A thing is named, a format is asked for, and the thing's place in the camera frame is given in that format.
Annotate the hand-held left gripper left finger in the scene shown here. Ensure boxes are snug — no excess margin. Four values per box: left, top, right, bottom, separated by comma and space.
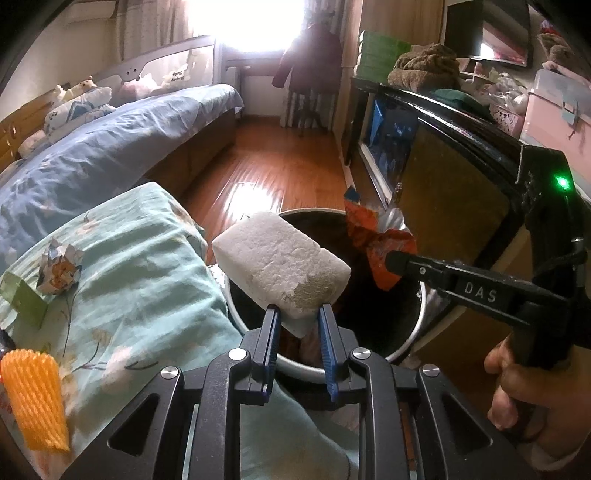
60, 305, 282, 480

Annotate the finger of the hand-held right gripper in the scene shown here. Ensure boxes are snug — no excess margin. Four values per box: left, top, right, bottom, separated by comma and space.
385, 249, 533, 325

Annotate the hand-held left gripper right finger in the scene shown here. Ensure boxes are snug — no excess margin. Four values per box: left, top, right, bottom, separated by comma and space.
318, 302, 539, 480

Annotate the round trash bin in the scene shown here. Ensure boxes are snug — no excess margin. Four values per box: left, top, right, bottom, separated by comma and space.
222, 209, 426, 384

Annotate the orange snack wrapper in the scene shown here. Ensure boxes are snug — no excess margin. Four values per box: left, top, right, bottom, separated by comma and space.
344, 185, 419, 291

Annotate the white foam block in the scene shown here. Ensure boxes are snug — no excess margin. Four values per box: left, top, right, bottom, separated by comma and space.
211, 211, 352, 337

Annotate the person's right forearm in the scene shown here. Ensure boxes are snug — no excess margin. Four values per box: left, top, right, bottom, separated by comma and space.
531, 434, 591, 480

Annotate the person's right hand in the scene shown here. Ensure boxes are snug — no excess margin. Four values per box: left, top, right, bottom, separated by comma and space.
484, 335, 591, 464

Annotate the black glossy cabinet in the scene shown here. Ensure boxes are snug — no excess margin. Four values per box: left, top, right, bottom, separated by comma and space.
342, 76, 532, 296

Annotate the pink storage box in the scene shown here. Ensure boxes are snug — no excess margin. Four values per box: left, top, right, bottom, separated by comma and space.
519, 69, 591, 153

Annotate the white woven basket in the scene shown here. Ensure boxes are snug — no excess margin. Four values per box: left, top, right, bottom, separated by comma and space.
489, 104, 527, 134

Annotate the green floral blanket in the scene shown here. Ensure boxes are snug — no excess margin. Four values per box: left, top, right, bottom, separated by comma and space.
0, 182, 361, 480

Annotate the white plastic bag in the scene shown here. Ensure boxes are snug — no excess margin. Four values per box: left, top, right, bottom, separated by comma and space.
489, 74, 532, 112

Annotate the green cloth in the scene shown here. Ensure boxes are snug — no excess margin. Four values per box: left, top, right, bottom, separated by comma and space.
434, 88, 481, 108

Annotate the coat rack stand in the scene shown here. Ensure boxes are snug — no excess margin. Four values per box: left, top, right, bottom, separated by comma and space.
295, 90, 324, 137

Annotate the wooden bed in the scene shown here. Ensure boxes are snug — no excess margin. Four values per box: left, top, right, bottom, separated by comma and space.
0, 85, 245, 199

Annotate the black flat screen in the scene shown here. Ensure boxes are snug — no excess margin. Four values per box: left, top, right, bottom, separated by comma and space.
443, 0, 534, 70

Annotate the brown fuzzy cloth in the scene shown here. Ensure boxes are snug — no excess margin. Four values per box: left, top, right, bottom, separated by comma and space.
387, 42, 462, 90

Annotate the stack of green boxes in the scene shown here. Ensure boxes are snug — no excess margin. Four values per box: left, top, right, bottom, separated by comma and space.
358, 30, 411, 79

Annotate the crumpled printed paper wrapper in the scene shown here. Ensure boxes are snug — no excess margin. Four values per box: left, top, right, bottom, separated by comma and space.
36, 237, 85, 296

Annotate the dark coat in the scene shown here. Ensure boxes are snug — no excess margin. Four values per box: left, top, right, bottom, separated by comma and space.
272, 23, 342, 93

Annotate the orange foam fruit net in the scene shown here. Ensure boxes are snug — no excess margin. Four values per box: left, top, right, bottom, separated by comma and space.
0, 348, 71, 452

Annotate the bed with blue duvet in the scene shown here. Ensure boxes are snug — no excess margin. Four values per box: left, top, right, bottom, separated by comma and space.
0, 83, 245, 278

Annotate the green paper box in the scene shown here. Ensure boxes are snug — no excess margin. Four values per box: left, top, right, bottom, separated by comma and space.
0, 272, 51, 330

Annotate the pink plush toy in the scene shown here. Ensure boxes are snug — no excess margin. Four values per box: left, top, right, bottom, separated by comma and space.
115, 74, 158, 100

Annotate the white blue printed pillow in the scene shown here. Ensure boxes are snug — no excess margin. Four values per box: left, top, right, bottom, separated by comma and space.
44, 85, 114, 144

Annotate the pink printed pillow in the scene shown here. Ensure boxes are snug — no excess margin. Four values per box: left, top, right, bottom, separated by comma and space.
18, 131, 51, 158

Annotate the beige curtain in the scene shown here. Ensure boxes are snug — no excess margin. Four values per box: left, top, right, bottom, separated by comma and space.
108, 0, 185, 56

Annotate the grey bed guard rail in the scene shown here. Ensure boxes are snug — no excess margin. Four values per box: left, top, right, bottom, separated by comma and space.
95, 37, 218, 93

